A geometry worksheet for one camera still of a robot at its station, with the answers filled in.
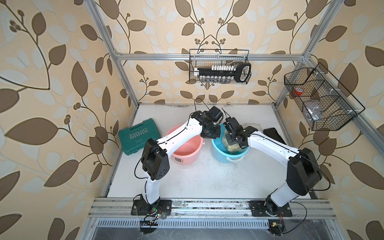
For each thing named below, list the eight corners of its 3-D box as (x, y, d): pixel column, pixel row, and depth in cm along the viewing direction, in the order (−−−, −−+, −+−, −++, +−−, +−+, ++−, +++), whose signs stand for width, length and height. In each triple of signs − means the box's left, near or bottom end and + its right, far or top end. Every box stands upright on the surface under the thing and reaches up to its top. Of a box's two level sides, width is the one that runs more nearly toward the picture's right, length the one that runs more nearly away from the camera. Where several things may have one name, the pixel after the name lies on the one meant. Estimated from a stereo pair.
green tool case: (124, 156, 93) (122, 153, 90) (118, 133, 104) (116, 130, 101) (162, 140, 100) (161, 137, 97) (153, 120, 111) (152, 117, 108)
